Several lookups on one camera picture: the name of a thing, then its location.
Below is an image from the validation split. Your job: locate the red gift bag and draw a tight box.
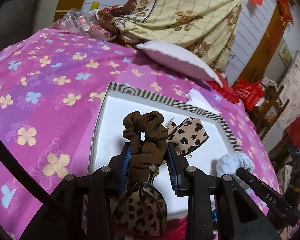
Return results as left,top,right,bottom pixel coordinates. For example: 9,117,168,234
234,79,264,112

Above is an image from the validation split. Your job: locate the yellow floral quilt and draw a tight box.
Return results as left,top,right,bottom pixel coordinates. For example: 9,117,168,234
96,0,243,73

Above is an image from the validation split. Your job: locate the wooden chair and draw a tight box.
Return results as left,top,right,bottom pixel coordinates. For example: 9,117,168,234
249,83,289,140

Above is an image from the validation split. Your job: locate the pink floral bedsheet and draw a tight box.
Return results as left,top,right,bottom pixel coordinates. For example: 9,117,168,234
0,28,281,240

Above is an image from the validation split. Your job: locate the clear plastic bag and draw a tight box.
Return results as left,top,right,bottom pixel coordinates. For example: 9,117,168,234
51,9,116,41

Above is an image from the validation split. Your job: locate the black cable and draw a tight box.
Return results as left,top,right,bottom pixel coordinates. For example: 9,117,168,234
0,127,56,205

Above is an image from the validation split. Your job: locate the brown leopard bow scrunchie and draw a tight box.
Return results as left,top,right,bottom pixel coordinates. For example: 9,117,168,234
113,111,209,237

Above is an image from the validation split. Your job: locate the red chinese knot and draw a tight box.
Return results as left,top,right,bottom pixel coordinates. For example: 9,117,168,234
276,0,294,26

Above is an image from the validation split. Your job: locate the red hair bow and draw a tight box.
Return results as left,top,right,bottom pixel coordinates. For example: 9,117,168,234
120,217,188,240

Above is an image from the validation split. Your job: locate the white fluffy scrunchie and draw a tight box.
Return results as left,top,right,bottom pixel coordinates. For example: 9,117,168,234
216,152,255,177

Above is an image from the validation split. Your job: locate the white folded paper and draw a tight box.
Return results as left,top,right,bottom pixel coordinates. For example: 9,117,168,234
185,89,215,113

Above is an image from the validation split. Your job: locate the red fringed cushion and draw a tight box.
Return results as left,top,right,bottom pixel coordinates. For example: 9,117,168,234
207,71,239,104

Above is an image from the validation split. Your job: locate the white pink pillow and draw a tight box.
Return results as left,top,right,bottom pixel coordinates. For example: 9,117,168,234
136,40,223,87

